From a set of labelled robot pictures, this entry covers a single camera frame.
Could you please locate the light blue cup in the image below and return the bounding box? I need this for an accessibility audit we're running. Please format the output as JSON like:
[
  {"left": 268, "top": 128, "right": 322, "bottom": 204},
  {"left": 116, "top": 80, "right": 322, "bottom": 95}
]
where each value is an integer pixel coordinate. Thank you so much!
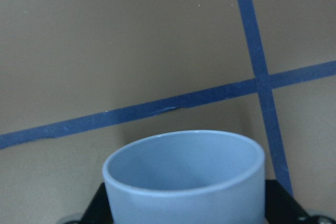
[{"left": 102, "top": 130, "right": 265, "bottom": 223}]

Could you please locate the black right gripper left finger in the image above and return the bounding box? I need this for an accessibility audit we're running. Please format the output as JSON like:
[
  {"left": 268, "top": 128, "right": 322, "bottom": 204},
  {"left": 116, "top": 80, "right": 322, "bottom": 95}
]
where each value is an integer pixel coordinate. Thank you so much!
[{"left": 58, "top": 183, "right": 113, "bottom": 224}]

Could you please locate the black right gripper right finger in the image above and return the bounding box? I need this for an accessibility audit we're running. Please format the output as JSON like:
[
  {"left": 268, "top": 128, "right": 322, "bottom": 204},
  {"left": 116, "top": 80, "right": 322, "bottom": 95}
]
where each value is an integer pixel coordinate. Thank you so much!
[{"left": 265, "top": 179, "right": 335, "bottom": 224}]

